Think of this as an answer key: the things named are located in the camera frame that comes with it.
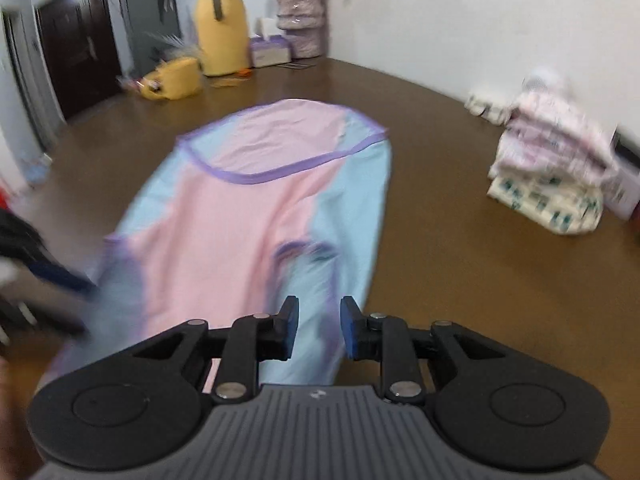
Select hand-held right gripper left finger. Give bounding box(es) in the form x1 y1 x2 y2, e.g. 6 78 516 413
132 296 301 404

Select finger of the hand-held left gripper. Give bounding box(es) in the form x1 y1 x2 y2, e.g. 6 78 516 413
27 252 101 300
0 296 91 341

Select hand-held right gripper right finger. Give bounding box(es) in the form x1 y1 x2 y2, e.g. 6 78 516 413
340 296 502 405

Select pink and blue garment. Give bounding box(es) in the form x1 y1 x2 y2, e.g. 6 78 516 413
47 99 393 396

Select blue small item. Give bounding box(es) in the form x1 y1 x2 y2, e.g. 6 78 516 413
24 154 54 187

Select dark wooden door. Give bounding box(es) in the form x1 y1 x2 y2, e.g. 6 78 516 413
34 0 124 122

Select yellow plush bag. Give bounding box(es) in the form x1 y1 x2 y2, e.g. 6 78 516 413
141 57 203 101

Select white green-print folded cloth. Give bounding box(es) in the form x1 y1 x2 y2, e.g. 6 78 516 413
487 170 606 236

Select orange small item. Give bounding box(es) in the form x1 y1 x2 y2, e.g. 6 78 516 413
210 67 252 89

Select grey cabinet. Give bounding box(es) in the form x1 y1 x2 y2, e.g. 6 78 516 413
117 0 182 77

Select small white bottles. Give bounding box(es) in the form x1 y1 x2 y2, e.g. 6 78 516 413
464 89 512 124

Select purple tissue box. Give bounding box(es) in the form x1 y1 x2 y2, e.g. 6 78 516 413
249 17 293 68

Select wrapped flower vase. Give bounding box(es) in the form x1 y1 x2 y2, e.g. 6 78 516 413
276 0 324 60

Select white tin container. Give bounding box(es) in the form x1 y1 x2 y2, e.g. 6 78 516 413
604 130 640 222

